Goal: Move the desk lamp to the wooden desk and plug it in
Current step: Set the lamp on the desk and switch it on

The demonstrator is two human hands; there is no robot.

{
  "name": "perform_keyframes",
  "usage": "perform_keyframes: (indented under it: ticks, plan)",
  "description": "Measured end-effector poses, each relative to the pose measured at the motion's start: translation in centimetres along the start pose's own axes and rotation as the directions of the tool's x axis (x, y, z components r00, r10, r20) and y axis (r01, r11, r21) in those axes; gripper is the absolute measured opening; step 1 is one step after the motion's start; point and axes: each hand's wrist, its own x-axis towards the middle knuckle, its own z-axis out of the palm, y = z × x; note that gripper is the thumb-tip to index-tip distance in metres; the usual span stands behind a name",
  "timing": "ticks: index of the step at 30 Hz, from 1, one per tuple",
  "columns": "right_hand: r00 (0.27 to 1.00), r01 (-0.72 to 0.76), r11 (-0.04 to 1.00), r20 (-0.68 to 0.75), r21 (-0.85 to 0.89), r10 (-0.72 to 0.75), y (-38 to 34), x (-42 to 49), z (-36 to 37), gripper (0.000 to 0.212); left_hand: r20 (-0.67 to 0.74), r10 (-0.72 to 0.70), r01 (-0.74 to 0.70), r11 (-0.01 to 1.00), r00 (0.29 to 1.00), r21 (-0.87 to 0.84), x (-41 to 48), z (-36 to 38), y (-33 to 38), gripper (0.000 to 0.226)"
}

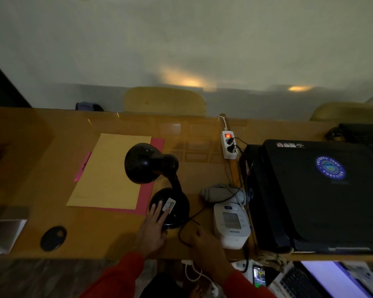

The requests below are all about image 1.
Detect bundle of beige cords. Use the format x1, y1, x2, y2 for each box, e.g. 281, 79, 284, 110
257, 248, 295, 271

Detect person's left hand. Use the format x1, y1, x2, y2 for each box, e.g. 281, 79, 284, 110
136, 201, 170, 257

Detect white blood pressure monitor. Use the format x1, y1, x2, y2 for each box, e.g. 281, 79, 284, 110
213, 202, 251, 250

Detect black printer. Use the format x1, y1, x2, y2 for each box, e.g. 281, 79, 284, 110
239, 139, 373, 255

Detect person's right hand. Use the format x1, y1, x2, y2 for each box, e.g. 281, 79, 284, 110
189, 227, 228, 277

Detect black desk lamp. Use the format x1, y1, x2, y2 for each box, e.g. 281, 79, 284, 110
124, 143, 191, 230

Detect purple object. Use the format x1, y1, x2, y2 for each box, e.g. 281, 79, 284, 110
75, 101, 104, 112

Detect white papers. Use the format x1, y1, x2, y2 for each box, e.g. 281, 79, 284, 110
341, 261, 373, 298

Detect person's left forearm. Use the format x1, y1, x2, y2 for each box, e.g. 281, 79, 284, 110
80, 252, 145, 298

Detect white power strip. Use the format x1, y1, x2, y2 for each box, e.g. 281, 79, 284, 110
220, 130, 239, 160

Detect black oval disc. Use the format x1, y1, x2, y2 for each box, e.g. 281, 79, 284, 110
40, 226, 68, 252

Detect white charger cable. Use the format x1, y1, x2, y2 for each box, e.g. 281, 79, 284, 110
181, 260, 220, 297

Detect brown paper envelope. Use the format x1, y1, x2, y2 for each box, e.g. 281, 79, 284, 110
67, 133, 152, 211

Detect grey blood pressure cuff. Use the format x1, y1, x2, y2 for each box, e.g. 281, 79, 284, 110
200, 184, 248, 209

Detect open laptop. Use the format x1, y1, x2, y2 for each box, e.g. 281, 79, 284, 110
268, 261, 372, 298

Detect pink pen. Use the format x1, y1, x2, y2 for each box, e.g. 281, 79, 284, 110
74, 151, 92, 183

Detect pink paper folder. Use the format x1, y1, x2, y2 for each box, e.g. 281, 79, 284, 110
104, 137, 165, 216

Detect person's right forearm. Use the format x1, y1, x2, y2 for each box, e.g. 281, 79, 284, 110
209, 266, 278, 298

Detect smartphone with lit screen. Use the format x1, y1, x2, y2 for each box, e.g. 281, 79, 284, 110
252, 265, 267, 288

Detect black lamp cable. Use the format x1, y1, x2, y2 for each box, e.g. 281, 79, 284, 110
178, 207, 206, 249

